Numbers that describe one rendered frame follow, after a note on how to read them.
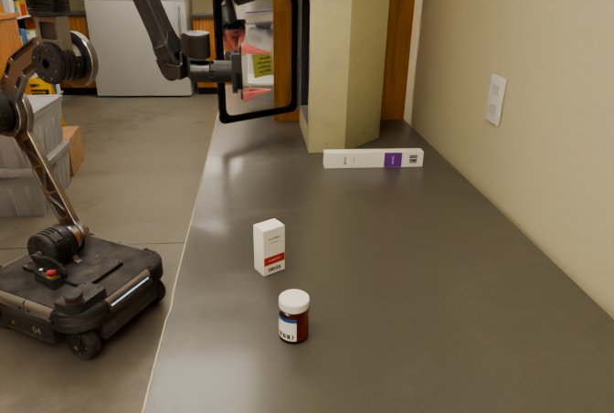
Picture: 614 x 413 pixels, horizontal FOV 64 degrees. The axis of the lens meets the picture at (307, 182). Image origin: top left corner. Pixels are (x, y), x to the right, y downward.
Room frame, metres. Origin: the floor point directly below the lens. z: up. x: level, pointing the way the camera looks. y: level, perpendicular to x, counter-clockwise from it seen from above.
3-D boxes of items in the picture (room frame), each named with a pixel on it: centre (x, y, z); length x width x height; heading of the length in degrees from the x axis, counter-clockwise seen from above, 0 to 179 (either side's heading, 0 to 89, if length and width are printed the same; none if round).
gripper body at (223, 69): (1.29, 0.22, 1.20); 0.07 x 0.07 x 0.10; 6
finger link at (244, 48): (1.30, 0.15, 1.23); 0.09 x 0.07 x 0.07; 96
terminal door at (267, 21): (1.62, 0.16, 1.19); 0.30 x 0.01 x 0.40; 129
